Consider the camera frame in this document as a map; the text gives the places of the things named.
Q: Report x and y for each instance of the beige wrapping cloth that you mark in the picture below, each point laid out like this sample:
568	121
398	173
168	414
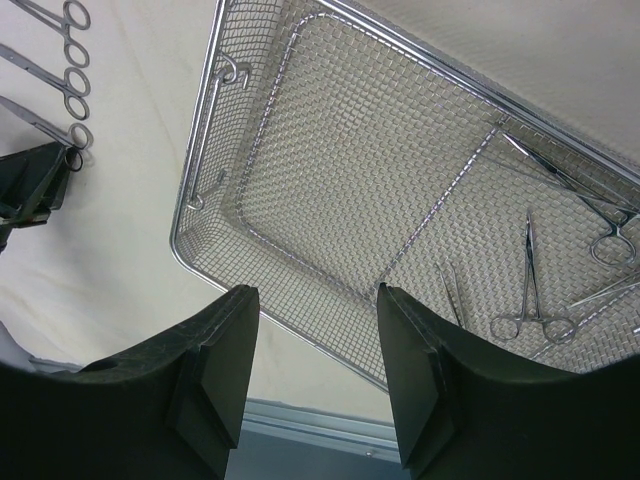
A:
100	275

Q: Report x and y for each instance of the steel curved hemostat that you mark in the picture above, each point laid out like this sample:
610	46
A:
616	216

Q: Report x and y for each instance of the steel straight hemostat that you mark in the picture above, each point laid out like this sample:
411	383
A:
557	330

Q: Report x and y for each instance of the steel scissors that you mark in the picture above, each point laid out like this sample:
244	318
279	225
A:
74	85

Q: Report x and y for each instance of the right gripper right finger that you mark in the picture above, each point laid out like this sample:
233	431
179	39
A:
464	408

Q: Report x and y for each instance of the aluminium front rail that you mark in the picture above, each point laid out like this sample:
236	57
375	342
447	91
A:
271	423

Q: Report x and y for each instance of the steel tweezers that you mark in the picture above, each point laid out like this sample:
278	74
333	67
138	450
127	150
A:
452	294

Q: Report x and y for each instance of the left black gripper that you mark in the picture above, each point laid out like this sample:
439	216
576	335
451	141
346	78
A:
33	185

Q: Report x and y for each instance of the steel ring-handled forceps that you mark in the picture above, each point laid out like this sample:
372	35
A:
74	14

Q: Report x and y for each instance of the steel ring-handled clamp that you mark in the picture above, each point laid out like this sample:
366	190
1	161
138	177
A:
77	137

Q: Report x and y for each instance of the wire mesh instrument tray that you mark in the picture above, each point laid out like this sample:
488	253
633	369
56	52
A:
330	154

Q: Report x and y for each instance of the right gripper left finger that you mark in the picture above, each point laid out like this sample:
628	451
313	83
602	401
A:
170	407

